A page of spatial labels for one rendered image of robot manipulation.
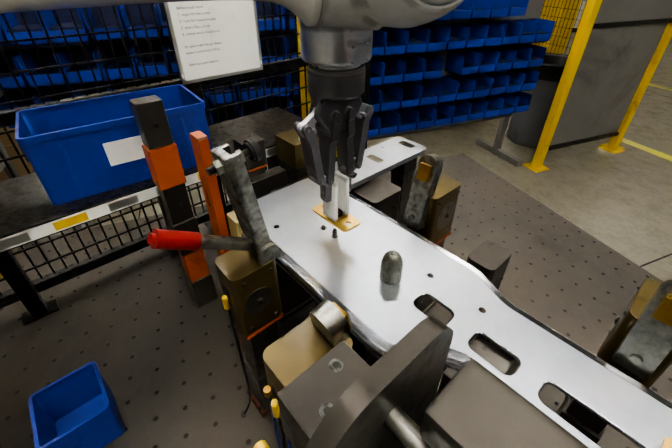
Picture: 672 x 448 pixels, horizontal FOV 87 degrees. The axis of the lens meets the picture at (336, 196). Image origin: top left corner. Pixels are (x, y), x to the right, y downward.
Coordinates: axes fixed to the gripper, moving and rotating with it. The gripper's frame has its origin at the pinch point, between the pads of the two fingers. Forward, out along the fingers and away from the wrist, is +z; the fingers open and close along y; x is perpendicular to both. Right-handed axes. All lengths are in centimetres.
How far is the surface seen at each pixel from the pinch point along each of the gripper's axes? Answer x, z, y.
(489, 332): -27.1, 8.3, 2.1
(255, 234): -1.6, -1.5, -15.3
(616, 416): -40.8, 8.3, 2.7
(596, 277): -31, 38, 64
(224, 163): -1.5, -12.6, -17.5
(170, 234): -0.4, -5.8, -24.7
